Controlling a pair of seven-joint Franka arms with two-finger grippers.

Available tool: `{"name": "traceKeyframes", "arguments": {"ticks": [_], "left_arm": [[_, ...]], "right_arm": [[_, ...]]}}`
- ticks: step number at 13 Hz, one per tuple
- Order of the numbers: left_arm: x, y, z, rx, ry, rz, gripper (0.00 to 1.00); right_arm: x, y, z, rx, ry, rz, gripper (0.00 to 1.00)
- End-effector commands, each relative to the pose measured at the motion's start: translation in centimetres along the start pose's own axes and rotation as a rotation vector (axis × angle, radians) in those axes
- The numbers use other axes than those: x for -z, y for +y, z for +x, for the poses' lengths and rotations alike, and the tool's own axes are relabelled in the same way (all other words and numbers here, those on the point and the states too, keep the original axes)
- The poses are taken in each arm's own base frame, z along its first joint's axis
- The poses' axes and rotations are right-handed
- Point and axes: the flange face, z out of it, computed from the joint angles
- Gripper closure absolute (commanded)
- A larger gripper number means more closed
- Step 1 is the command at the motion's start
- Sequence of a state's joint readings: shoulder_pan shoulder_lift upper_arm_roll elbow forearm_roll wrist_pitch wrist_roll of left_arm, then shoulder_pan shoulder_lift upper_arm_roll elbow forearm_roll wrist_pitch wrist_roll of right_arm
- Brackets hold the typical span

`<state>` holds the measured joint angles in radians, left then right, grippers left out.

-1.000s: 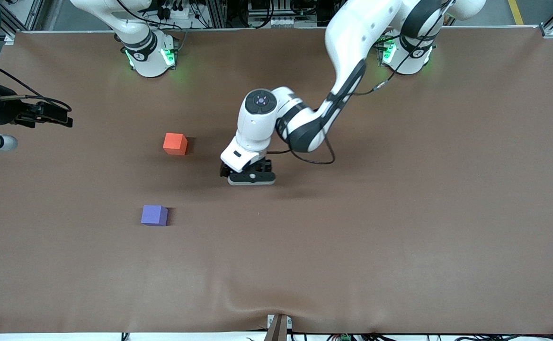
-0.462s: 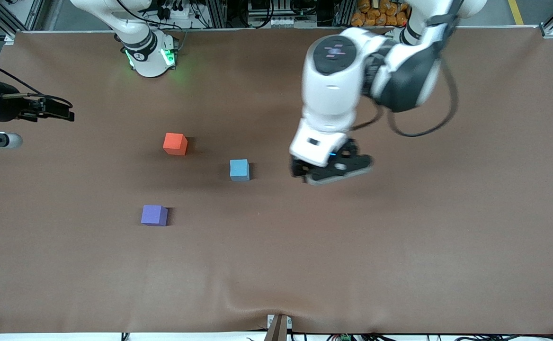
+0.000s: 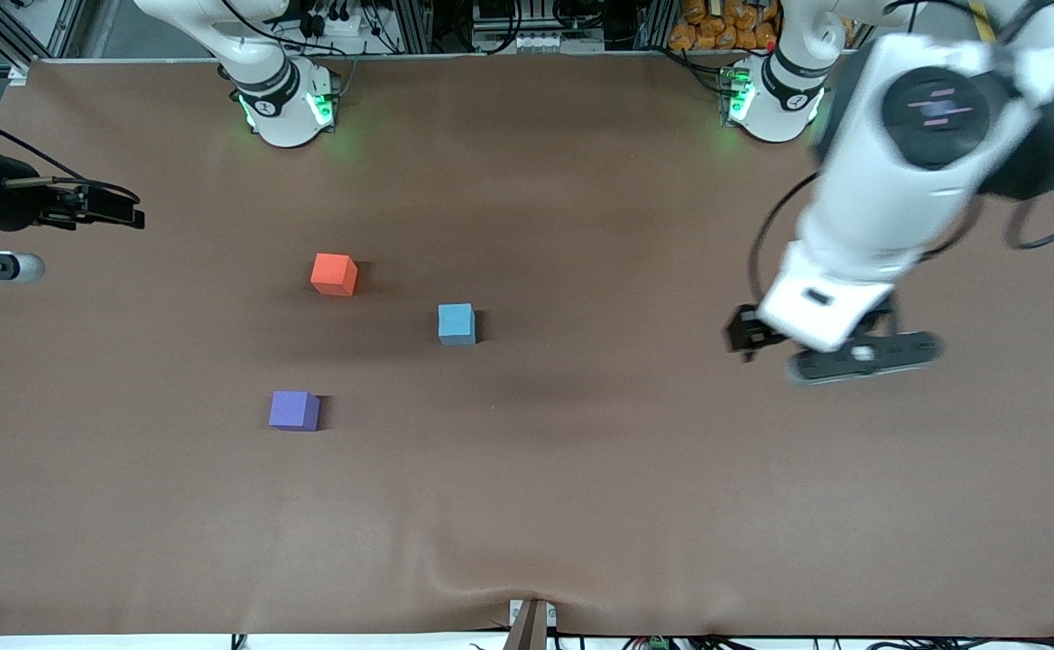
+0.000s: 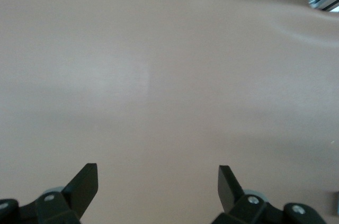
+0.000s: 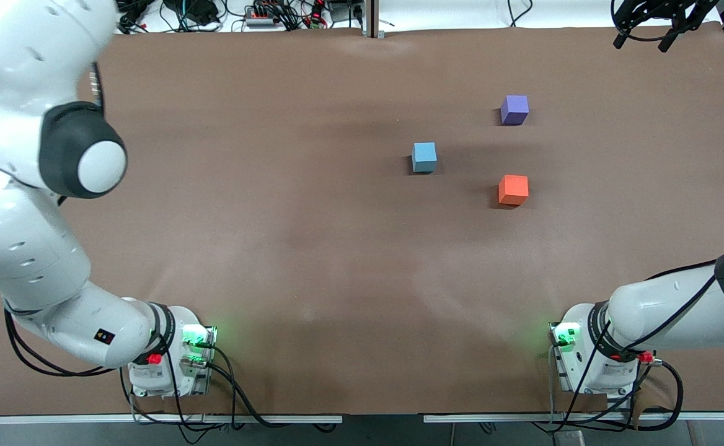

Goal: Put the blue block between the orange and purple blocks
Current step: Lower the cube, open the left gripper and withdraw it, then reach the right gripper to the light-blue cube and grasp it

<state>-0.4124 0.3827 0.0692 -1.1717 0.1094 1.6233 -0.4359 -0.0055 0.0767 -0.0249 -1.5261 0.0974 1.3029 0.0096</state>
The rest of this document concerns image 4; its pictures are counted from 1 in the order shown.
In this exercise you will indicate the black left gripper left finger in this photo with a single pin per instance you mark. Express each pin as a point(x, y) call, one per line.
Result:
point(82, 189)

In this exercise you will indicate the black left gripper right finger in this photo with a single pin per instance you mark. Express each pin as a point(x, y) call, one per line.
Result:
point(229, 192)

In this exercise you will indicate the brown table mat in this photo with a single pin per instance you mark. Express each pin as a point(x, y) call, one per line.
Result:
point(169, 75)

